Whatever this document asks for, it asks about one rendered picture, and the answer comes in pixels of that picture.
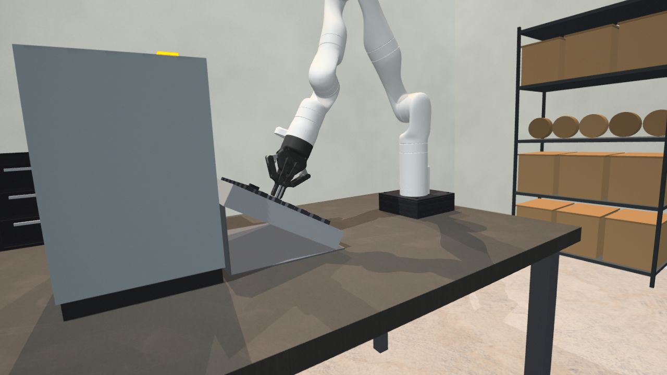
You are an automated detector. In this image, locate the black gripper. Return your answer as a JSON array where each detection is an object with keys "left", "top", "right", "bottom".
[{"left": 265, "top": 134, "right": 313, "bottom": 199}]

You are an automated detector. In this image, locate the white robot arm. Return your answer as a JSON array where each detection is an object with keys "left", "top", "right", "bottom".
[{"left": 275, "top": 0, "right": 431, "bottom": 197}]

